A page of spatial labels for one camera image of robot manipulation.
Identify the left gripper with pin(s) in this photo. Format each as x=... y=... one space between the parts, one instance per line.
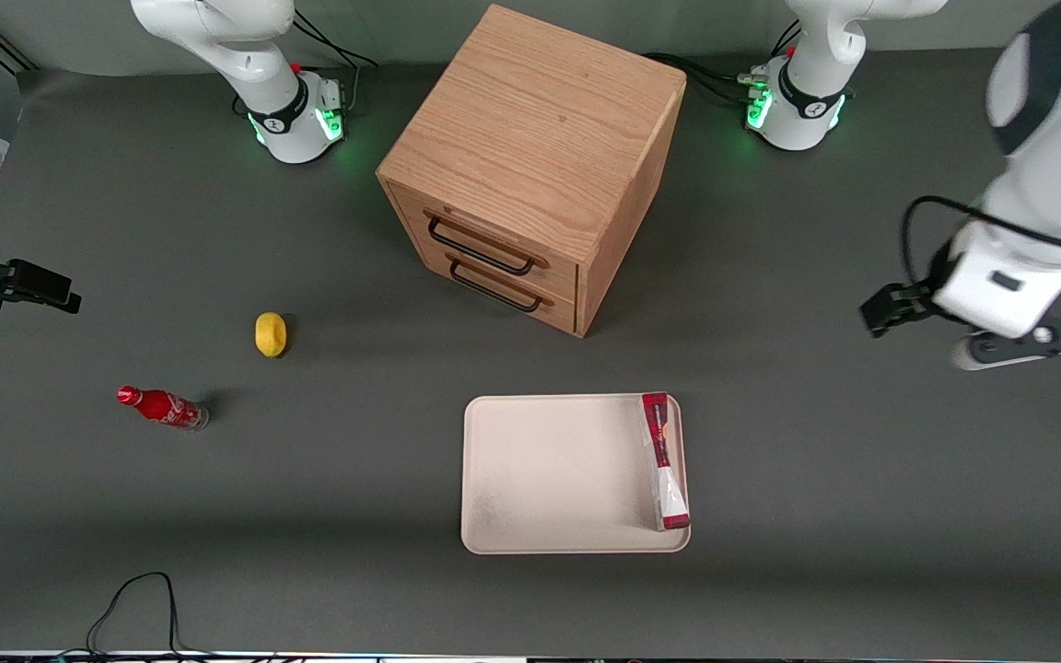
x=915 y=300

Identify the red cookie box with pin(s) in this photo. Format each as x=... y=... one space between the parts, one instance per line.
x=664 y=460

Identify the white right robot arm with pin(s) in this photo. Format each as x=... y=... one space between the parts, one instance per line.
x=286 y=106

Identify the beige plastic tray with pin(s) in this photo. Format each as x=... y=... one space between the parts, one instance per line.
x=558 y=474

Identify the red cola bottle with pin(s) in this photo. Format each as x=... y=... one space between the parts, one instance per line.
x=160 y=406

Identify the yellow lemon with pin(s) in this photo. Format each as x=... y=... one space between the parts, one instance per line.
x=270 y=333

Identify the wooden two-drawer cabinet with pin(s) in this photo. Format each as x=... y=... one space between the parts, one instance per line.
x=530 y=138

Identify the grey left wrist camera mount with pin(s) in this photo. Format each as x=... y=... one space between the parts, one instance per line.
x=1046 y=343

